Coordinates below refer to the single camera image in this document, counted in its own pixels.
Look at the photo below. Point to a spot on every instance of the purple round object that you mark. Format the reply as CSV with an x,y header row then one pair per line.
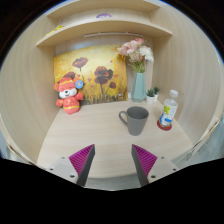
x,y
104,15

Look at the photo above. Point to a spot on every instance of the round red coaster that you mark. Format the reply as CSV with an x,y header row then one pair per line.
x,y
162,127

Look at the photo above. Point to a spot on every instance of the pink white flower bouquet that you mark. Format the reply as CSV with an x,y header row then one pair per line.
x,y
138,54

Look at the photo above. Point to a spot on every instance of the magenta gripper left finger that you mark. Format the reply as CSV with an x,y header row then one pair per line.
x,y
74,168

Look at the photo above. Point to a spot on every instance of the small potted succulent left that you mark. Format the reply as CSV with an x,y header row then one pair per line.
x,y
150,96

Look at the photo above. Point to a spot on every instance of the small potted succulent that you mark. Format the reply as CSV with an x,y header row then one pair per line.
x,y
150,96
156,93

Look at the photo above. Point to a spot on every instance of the poppy flower painting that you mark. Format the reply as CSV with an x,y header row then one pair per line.
x,y
102,70

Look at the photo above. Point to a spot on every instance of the red plush toy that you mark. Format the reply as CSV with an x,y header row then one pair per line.
x,y
69,95

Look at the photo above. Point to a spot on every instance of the yellow object on shelf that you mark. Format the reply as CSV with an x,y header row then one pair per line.
x,y
54,30

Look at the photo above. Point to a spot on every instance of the teal vase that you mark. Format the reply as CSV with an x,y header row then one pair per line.
x,y
138,92

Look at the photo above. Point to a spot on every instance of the wooden shelf board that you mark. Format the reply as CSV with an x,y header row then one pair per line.
x,y
100,27

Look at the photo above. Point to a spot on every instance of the small potted succulent right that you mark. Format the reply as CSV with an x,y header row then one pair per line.
x,y
156,93

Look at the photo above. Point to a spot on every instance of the grey ceramic mug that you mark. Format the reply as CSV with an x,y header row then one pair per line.
x,y
134,118

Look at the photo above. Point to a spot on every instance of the clear plastic water bottle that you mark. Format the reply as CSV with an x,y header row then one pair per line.
x,y
169,109

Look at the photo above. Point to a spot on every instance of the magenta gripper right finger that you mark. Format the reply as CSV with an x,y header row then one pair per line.
x,y
150,167

